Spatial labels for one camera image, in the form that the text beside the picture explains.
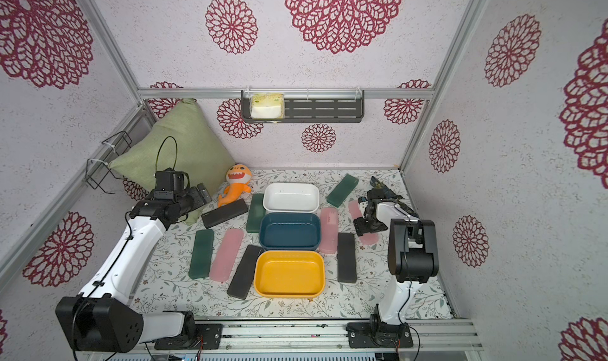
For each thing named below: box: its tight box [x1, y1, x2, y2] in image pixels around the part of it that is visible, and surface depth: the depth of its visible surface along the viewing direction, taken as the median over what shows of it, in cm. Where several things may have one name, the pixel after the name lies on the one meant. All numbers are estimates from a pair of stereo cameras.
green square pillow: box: [108, 98, 236, 227], surface depth 89 cm
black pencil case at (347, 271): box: [337, 232, 358, 284], surface depth 92 cm
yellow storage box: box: [253, 250, 326, 299], surface depth 87 cm
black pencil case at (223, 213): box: [201, 197, 248, 229], surface depth 105 cm
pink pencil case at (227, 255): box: [209, 228, 244, 282], surface depth 94 cm
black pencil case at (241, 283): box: [226, 244, 264, 301], surface depth 87 cm
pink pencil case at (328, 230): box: [319, 207, 339, 255], surface depth 101 cm
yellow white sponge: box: [249, 93, 285, 120], surface depth 92 cm
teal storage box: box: [258, 212, 323, 251], surface depth 99 cm
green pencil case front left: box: [188, 228, 215, 280], surface depth 93 cm
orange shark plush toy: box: [217, 163, 252, 208], surface depth 111 cm
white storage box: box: [262, 182, 320, 213], surface depth 111 cm
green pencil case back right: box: [326, 172, 360, 208], surface depth 114 cm
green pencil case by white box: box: [245, 193, 266, 233], surface depth 105 cm
